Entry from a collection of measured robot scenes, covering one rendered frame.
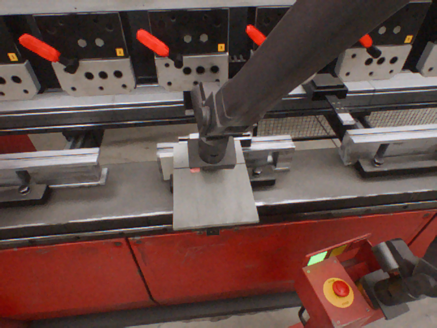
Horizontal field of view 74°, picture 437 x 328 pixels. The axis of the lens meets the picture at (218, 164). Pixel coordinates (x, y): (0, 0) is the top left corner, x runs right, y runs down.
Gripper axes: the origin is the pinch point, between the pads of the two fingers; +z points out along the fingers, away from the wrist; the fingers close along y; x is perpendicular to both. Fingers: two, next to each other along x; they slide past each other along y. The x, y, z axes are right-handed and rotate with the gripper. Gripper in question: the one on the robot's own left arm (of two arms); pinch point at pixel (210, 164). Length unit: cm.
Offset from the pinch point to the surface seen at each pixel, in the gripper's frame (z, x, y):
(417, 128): 9, -9, -65
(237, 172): 0.3, 2.4, -6.4
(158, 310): 87, 43, 25
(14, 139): 61, -39, 84
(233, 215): -5.4, 13.4, -3.5
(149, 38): -23.7, -17.0, 10.3
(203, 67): -15.6, -16.4, 0.4
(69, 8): -25.5, -22.5, 23.8
